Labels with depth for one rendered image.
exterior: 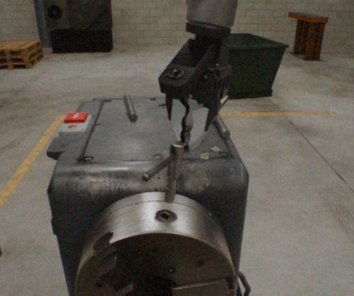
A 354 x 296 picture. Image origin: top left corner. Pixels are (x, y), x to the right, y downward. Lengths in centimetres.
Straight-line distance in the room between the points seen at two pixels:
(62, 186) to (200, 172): 30
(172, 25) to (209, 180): 979
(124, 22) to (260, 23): 401
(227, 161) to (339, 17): 1104
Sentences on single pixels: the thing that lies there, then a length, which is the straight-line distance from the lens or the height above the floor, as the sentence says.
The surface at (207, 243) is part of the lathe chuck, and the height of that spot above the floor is 120.
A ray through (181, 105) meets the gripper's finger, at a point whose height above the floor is 143.
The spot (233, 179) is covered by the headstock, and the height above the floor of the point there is 123.
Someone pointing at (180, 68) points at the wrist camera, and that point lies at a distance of 49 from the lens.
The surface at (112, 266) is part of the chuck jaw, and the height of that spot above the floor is 120.
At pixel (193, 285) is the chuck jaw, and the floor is 111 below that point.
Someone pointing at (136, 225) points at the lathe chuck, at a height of 123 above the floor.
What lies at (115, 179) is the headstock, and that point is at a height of 124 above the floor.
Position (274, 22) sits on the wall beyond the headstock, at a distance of 1097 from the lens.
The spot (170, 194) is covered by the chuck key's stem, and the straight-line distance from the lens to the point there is 59.
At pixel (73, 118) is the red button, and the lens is 103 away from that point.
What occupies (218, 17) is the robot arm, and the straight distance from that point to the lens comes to 52.
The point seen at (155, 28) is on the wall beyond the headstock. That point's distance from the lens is 1046.
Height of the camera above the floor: 162
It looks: 27 degrees down
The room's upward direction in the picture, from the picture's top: straight up
